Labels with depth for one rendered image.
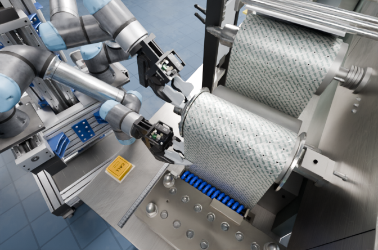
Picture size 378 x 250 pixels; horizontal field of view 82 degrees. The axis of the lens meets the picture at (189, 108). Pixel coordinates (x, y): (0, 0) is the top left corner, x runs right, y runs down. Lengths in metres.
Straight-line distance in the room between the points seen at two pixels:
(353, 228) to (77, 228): 1.73
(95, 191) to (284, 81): 0.73
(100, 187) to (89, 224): 0.98
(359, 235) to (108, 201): 0.73
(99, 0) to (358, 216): 0.60
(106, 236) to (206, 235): 1.21
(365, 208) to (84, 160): 1.70
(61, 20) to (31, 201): 1.65
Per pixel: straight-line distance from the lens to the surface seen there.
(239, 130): 0.49
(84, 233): 1.87
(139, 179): 0.88
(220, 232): 0.69
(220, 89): 0.66
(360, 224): 0.37
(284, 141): 0.50
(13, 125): 1.30
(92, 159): 1.81
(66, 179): 1.82
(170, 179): 0.68
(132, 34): 0.55
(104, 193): 0.90
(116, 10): 0.57
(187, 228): 0.69
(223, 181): 0.65
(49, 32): 0.68
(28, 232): 2.05
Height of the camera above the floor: 1.70
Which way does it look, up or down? 51 degrees down
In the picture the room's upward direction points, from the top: straight up
